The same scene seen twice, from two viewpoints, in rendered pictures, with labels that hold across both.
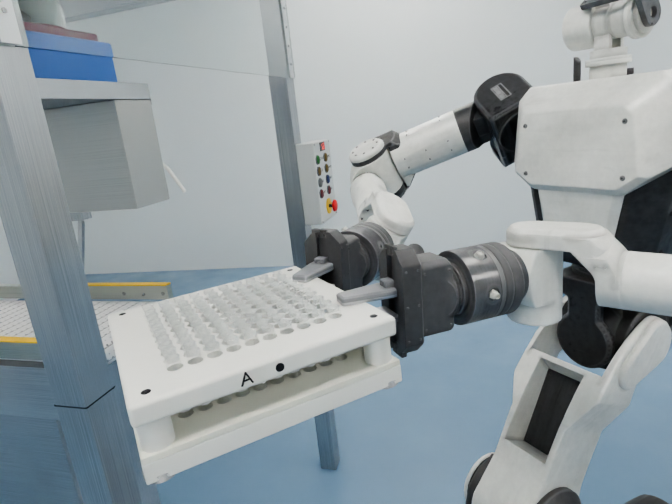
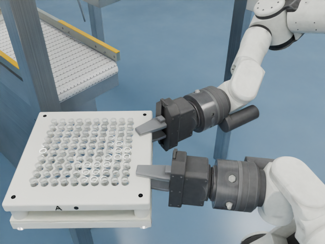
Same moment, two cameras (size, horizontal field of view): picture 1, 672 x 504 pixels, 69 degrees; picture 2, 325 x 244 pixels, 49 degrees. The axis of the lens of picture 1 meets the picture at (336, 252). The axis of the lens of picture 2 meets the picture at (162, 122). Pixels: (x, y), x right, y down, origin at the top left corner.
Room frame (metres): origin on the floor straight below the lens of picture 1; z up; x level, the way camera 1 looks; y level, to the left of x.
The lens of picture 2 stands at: (0.13, -0.22, 1.57)
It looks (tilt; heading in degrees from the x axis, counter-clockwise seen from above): 41 degrees down; 26
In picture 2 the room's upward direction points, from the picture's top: straight up
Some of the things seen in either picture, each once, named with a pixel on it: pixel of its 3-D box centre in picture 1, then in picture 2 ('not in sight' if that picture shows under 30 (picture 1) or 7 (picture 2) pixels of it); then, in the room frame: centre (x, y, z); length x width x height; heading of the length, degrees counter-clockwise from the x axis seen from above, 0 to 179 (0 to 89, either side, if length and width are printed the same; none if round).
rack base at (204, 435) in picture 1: (245, 363); (91, 171); (0.49, 0.11, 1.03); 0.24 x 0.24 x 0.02; 26
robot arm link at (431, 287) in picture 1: (439, 291); (203, 183); (0.53, -0.11, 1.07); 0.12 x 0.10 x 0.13; 110
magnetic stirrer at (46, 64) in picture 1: (31, 63); not in sight; (0.93, 0.50, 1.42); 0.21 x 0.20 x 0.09; 162
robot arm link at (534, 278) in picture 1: (511, 277); (267, 186); (0.58, -0.22, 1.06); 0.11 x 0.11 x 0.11; 20
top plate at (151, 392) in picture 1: (238, 323); (87, 154); (0.49, 0.11, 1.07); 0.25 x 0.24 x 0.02; 26
